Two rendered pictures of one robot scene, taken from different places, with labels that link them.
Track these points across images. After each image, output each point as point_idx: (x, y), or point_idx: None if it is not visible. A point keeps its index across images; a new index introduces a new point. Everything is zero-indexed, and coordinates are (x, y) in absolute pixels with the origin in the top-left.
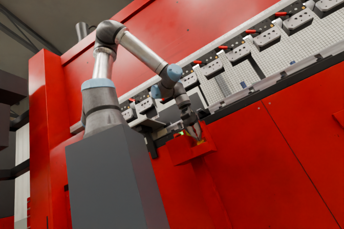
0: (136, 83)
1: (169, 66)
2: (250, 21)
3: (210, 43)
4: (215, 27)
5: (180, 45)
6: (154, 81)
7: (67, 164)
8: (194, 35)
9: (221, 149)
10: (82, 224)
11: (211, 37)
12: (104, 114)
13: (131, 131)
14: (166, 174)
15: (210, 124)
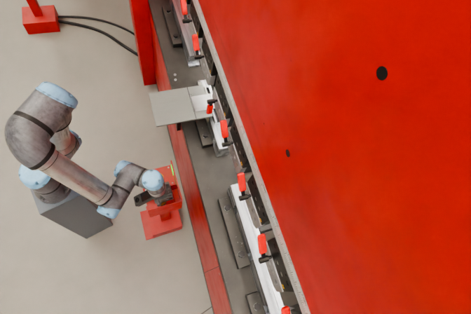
0: (210, 26)
1: (97, 209)
2: None
3: (274, 216)
4: (298, 242)
5: (261, 130)
6: (221, 76)
7: None
8: (281, 175)
9: (198, 205)
10: None
11: (282, 222)
12: (37, 194)
13: (55, 208)
14: (181, 142)
15: (200, 198)
